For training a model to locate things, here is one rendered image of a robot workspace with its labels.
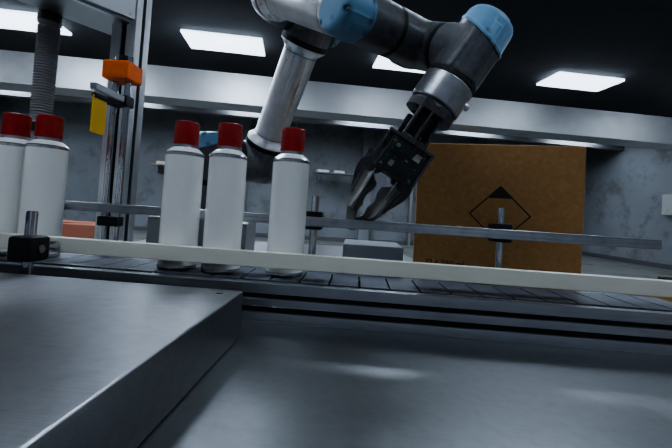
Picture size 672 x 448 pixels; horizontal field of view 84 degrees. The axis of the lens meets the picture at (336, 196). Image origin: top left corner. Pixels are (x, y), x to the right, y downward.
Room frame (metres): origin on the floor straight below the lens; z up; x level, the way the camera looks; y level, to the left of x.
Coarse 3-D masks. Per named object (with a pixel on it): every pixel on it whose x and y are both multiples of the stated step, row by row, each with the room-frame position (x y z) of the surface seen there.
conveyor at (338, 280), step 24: (48, 264) 0.50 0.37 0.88; (72, 264) 0.50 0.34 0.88; (96, 264) 0.51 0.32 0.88; (120, 264) 0.52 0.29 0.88; (144, 264) 0.53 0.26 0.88; (360, 288) 0.48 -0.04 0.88; (384, 288) 0.47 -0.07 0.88; (408, 288) 0.48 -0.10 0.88; (432, 288) 0.49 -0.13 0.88; (456, 288) 0.50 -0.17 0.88; (480, 288) 0.52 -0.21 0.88; (504, 288) 0.53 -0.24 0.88; (528, 288) 0.54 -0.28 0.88
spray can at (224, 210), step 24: (240, 144) 0.52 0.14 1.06; (216, 168) 0.50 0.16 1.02; (240, 168) 0.51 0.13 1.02; (216, 192) 0.50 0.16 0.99; (240, 192) 0.51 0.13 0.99; (216, 216) 0.50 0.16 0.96; (240, 216) 0.51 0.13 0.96; (216, 240) 0.50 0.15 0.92; (240, 240) 0.52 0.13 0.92; (216, 264) 0.50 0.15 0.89
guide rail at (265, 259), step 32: (128, 256) 0.49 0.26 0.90; (160, 256) 0.49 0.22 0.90; (192, 256) 0.49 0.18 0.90; (224, 256) 0.48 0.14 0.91; (256, 256) 0.48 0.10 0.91; (288, 256) 0.48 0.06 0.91; (320, 256) 0.48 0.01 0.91; (576, 288) 0.46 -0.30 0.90; (608, 288) 0.46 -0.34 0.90; (640, 288) 0.46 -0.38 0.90
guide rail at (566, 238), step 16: (64, 208) 0.57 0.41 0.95; (80, 208) 0.57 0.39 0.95; (96, 208) 0.57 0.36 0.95; (112, 208) 0.57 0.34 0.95; (128, 208) 0.57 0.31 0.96; (144, 208) 0.57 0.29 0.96; (160, 208) 0.57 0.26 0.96; (320, 224) 0.55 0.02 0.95; (336, 224) 0.55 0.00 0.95; (352, 224) 0.55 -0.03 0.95; (368, 224) 0.55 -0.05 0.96; (384, 224) 0.55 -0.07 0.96; (400, 224) 0.55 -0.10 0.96; (416, 224) 0.55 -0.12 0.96; (528, 240) 0.54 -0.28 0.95; (544, 240) 0.54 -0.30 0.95; (560, 240) 0.53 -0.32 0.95; (576, 240) 0.53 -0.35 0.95; (592, 240) 0.53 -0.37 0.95; (608, 240) 0.53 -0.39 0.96; (624, 240) 0.53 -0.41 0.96; (640, 240) 0.53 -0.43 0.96; (656, 240) 0.53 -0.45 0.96
